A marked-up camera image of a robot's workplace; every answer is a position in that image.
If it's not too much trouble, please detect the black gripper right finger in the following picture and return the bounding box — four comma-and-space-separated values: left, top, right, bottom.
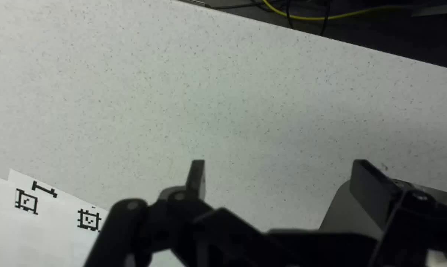
349, 157, 447, 267

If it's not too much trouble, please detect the black cable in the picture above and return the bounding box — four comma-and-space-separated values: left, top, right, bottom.
281, 0, 334, 37

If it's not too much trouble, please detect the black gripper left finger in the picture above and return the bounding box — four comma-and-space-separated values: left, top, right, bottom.
82, 159, 273, 267

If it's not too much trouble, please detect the yellow cable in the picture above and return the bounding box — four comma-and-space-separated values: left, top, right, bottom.
260, 0, 419, 22

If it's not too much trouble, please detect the white paper with printed markers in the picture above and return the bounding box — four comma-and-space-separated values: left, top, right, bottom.
0, 168, 116, 267

